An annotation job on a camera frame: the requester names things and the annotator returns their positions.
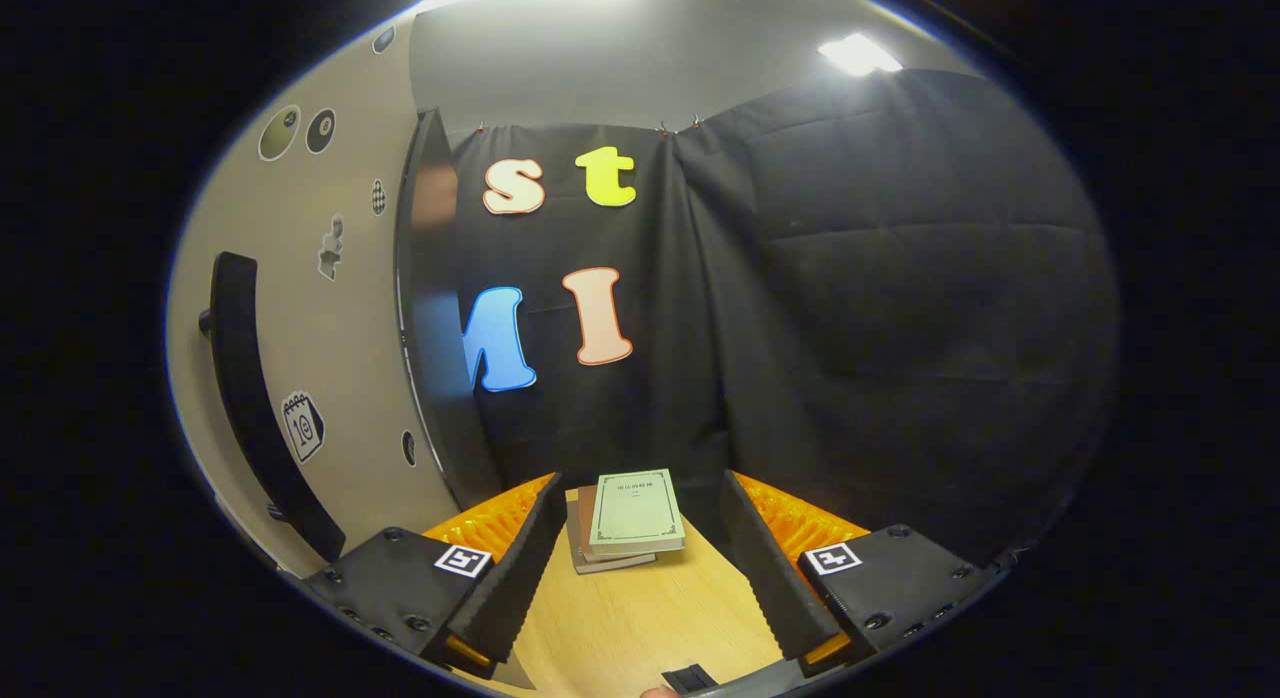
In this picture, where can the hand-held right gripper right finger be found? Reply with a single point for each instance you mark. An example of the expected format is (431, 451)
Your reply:
(765, 578)

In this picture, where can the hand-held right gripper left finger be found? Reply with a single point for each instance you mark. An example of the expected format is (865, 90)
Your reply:
(520, 578)

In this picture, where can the light grey cabinet door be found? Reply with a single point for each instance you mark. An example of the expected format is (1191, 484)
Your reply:
(355, 368)

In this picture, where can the tan book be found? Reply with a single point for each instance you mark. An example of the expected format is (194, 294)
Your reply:
(600, 568)

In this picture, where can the green book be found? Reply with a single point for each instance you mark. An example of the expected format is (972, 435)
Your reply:
(637, 510)

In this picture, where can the small ceiling light panel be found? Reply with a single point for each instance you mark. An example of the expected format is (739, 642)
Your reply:
(858, 55)

